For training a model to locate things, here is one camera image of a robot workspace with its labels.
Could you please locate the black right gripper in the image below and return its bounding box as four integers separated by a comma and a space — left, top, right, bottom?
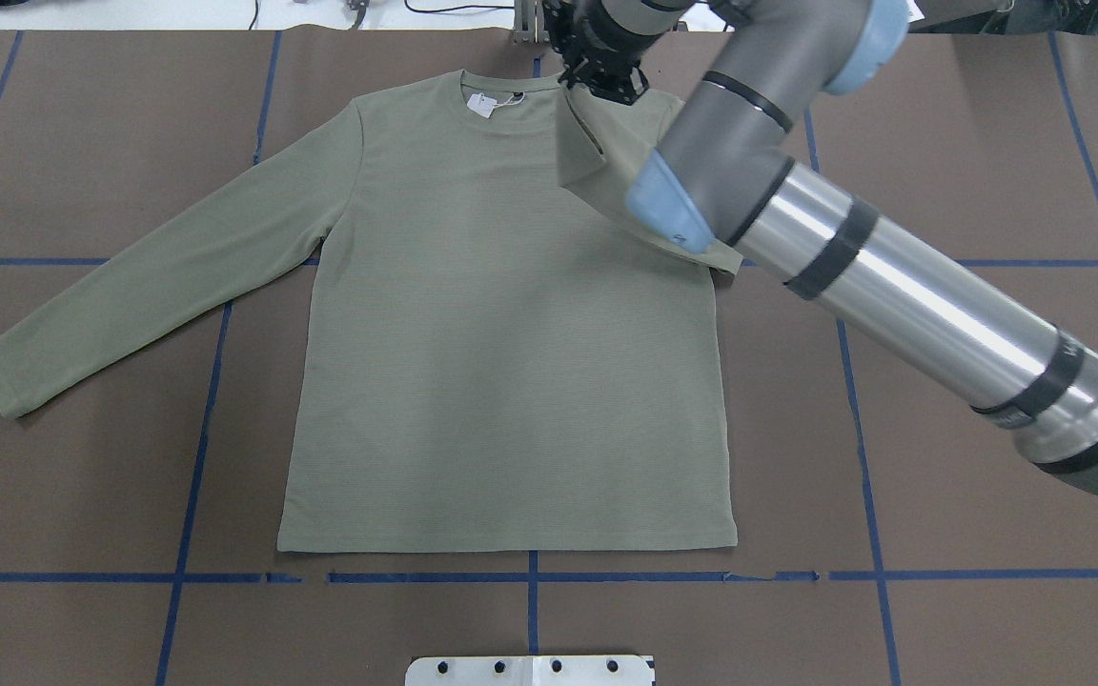
546, 8, 652, 106

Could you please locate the olive green long-sleeve shirt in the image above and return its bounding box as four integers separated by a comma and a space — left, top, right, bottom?
0, 71, 741, 555

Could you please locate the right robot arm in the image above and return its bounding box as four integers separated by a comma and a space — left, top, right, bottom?
544, 1, 1098, 495

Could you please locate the white paper hang tag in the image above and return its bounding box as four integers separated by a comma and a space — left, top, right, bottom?
464, 92, 500, 120

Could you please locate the aluminium frame post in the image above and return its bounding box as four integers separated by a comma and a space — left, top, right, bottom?
513, 0, 549, 45

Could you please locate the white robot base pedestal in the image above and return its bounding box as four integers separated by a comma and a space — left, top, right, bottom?
404, 655, 658, 685

